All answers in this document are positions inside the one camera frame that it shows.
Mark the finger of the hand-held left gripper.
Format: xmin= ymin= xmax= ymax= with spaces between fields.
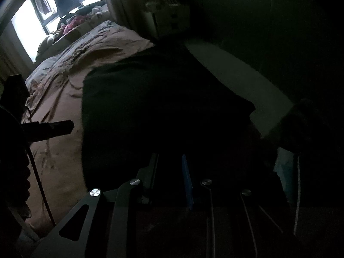
xmin=23 ymin=120 xmax=74 ymax=141

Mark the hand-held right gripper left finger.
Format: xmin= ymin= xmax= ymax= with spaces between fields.
xmin=29 ymin=153 xmax=160 ymax=258

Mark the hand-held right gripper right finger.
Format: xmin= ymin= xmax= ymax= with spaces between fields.
xmin=181 ymin=154 xmax=299 ymax=258

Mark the black t-shirt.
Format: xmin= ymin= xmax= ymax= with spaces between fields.
xmin=81 ymin=43 xmax=280 ymax=194

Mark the bed with brown sheet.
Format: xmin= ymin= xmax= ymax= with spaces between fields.
xmin=21 ymin=20 xmax=296 ymax=234

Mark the brown curtain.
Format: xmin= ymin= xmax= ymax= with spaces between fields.
xmin=102 ymin=0 xmax=151 ymax=43
xmin=0 ymin=24 xmax=33 ymax=84

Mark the crumpled brown duvet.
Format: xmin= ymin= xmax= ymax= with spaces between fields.
xmin=24 ymin=20 xmax=155 ymax=119

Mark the window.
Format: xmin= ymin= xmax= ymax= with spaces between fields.
xmin=11 ymin=0 xmax=105 ymax=62

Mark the pink plush toy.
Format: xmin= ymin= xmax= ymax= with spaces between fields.
xmin=63 ymin=16 xmax=86 ymax=33

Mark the white nightstand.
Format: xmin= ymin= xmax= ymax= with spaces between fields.
xmin=142 ymin=1 xmax=191 ymax=41

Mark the dark wardrobe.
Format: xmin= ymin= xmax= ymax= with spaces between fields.
xmin=188 ymin=0 xmax=344 ymax=140

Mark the black cable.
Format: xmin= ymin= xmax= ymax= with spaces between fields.
xmin=25 ymin=140 xmax=55 ymax=225

